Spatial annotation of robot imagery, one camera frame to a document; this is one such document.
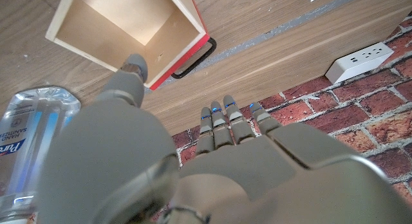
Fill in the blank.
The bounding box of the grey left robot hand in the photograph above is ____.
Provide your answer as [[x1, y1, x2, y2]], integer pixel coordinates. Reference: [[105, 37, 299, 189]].
[[35, 53, 412, 224]]

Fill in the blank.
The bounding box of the clear hand sanitizer pump bottle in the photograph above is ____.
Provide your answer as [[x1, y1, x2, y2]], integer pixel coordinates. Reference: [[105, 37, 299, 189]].
[[0, 86, 82, 224]]

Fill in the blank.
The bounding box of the wooden drawer with red front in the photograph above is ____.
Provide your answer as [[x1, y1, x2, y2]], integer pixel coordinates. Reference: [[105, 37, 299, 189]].
[[44, 0, 217, 91]]

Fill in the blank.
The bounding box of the brick wall print backdrop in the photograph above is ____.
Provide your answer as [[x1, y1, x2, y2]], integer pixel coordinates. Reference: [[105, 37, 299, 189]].
[[151, 11, 412, 224]]

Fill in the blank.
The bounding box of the white power strip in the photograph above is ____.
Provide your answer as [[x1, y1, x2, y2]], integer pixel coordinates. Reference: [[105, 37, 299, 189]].
[[324, 41, 395, 86]]

